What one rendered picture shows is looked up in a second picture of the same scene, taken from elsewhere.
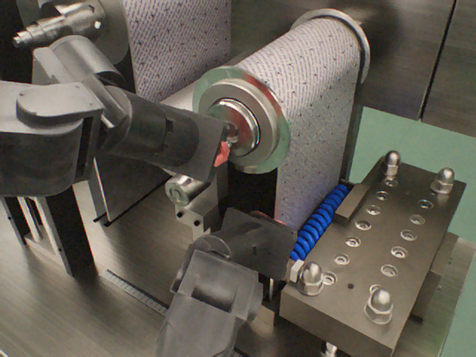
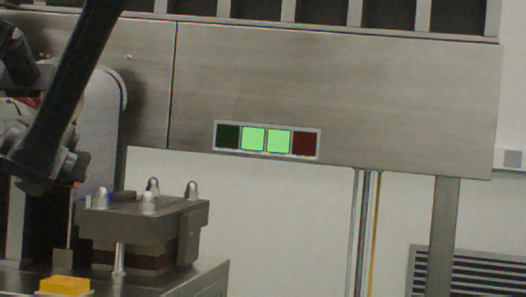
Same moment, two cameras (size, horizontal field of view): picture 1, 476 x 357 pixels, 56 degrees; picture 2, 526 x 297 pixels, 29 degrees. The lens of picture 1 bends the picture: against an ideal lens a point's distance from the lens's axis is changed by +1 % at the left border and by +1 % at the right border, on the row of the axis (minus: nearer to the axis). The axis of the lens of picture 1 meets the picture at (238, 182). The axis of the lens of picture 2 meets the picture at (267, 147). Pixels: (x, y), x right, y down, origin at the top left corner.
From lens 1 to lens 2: 170 cm
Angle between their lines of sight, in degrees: 41
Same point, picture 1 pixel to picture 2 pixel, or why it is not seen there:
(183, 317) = not seen: hidden behind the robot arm
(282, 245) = (83, 159)
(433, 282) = (184, 224)
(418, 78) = (161, 116)
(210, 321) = not seen: hidden behind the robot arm
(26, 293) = not seen: outside the picture
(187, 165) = (34, 85)
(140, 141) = (23, 51)
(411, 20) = (150, 77)
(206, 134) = (44, 70)
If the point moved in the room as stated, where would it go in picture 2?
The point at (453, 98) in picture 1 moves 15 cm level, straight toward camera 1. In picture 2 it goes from (185, 126) to (172, 128)
